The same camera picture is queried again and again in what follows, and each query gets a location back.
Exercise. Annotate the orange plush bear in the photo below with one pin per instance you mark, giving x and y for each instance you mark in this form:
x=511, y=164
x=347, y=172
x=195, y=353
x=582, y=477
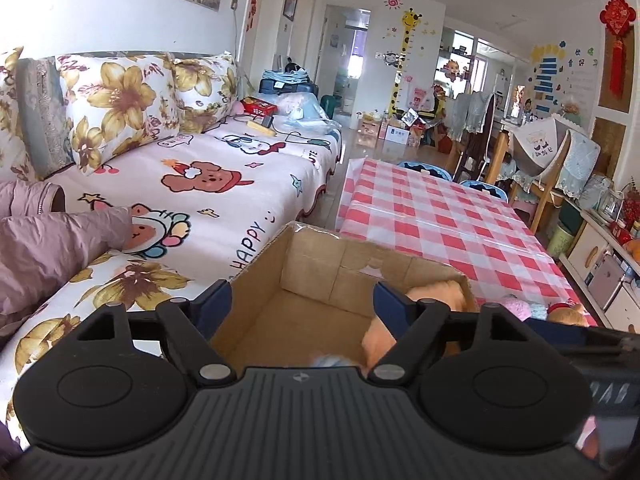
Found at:
x=449, y=292

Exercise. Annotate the giraffe height chart sticker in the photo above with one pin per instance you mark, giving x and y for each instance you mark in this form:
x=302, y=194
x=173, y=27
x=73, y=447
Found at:
x=410, y=19

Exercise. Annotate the green waste bin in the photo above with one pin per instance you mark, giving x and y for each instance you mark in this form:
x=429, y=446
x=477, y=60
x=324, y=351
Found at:
x=560, y=241

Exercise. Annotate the wooden dining chair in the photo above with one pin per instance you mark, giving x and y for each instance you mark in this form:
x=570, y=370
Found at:
x=552, y=154

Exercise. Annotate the grey lace cushion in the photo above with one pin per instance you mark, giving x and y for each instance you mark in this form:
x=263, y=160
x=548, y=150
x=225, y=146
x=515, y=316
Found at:
x=43, y=115

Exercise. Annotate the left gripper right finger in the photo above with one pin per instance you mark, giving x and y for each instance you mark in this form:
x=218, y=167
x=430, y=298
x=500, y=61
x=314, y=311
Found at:
x=402, y=334

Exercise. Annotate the floral cushion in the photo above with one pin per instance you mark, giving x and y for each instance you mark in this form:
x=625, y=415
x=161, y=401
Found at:
x=116, y=104
x=206, y=89

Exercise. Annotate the floral cushion near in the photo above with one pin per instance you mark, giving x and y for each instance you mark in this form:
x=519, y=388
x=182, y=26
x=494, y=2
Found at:
x=116, y=104

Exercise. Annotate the sofa with cartoon cover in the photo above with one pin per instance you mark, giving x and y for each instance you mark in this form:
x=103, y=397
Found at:
x=202, y=206

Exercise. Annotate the floral cushion far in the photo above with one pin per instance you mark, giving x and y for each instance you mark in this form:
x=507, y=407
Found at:
x=206, y=89

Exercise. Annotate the cardboard box with green print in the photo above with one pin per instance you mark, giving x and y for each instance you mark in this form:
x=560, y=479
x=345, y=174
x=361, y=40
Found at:
x=309, y=293

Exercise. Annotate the red chinese knot ornament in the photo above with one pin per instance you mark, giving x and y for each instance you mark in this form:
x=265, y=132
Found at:
x=618, y=17

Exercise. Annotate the white tv cabinet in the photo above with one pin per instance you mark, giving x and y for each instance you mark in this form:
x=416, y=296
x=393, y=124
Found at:
x=606, y=275

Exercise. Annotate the mauve padded jacket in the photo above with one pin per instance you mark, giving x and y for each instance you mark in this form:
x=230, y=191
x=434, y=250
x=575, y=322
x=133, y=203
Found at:
x=43, y=246

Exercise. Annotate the red checkered tablecloth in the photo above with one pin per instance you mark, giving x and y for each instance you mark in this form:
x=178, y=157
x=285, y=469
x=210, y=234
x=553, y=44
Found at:
x=474, y=232

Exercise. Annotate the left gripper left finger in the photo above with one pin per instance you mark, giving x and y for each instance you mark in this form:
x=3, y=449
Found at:
x=188, y=327

